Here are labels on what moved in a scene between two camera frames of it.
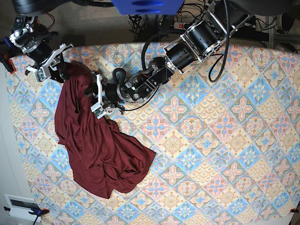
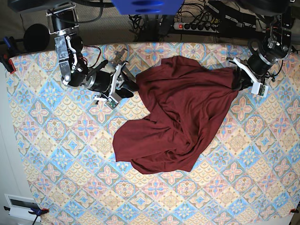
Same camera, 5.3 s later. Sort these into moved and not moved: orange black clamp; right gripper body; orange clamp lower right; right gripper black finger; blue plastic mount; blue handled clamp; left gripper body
Moved: right gripper black finger; left gripper body; right gripper body
Not moved: orange clamp lower right; blue plastic mount; blue handled clamp; orange black clamp
